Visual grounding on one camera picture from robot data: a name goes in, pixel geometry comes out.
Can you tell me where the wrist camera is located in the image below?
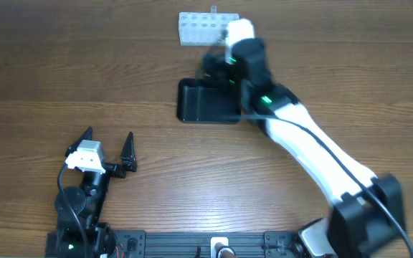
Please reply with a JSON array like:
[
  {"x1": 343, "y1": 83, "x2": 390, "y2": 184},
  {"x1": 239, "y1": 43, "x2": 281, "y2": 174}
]
[
  {"x1": 223, "y1": 18, "x2": 256, "y2": 54},
  {"x1": 65, "y1": 139, "x2": 106, "y2": 175}
]

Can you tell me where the black tray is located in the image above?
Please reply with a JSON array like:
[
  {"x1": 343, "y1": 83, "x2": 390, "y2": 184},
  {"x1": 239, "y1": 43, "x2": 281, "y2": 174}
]
[{"x1": 176, "y1": 77, "x2": 242, "y2": 125}]

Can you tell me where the black cable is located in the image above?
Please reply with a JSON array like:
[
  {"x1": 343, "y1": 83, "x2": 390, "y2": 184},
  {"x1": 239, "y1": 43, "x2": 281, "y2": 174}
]
[
  {"x1": 56, "y1": 163, "x2": 90, "y2": 258},
  {"x1": 240, "y1": 113, "x2": 413, "y2": 258}
]

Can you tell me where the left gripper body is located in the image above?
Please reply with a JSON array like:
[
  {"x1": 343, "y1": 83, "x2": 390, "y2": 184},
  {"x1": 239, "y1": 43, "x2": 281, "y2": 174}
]
[{"x1": 100, "y1": 162, "x2": 129, "y2": 179}]

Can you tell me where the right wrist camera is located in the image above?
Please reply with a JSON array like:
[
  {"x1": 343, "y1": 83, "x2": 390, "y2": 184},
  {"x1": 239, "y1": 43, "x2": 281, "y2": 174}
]
[{"x1": 223, "y1": 18, "x2": 256, "y2": 54}]

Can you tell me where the white test tube rack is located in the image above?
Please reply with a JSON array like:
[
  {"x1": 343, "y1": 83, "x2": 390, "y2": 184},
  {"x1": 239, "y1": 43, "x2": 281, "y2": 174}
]
[{"x1": 178, "y1": 11, "x2": 242, "y2": 48}]

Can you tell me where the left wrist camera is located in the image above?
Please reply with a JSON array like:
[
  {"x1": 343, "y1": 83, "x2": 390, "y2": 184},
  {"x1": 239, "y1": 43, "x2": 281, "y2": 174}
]
[{"x1": 65, "y1": 139, "x2": 106, "y2": 175}]

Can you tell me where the mounting rail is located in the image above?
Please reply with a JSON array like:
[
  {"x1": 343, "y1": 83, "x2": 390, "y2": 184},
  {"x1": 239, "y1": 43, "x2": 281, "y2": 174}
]
[{"x1": 44, "y1": 230, "x2": 300, "y2": 258}]

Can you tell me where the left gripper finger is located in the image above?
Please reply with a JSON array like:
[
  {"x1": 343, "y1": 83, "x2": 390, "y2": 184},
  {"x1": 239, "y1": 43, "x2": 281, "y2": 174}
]
[
  {"x1": 120, "y1": 131, "x2": 138, "y2": 173},
  {"x1": 65, "y1": 126, "x2": 94, "y2": 158}
]

